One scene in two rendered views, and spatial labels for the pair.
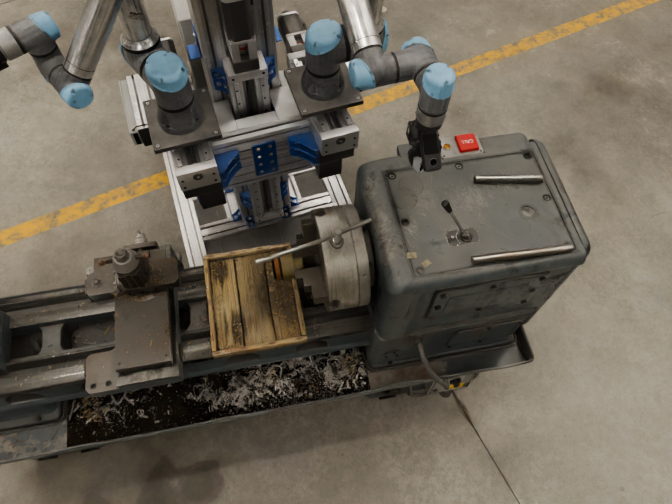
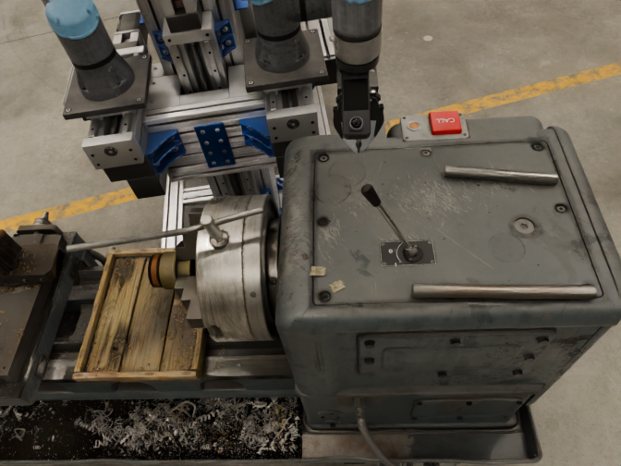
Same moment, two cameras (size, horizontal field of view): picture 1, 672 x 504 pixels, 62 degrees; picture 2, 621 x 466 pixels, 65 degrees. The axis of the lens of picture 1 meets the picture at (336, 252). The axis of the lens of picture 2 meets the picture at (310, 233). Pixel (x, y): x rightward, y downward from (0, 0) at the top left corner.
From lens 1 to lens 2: 0.78 m
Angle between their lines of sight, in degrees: 13
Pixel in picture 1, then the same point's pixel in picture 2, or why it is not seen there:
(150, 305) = (15, 300)
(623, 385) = not seen: outside the picture
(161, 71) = (61, 11)
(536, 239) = (532, 271)
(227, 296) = (121, 303)
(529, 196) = (530, 203)
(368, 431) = not seen: outside the picture
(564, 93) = not seen: outside the picture
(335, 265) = (211, 273)
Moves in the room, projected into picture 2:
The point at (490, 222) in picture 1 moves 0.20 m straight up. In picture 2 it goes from (457, 236) to (480, 156)
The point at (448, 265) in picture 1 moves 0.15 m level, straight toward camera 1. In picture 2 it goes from (372, 294) to (317, 365)
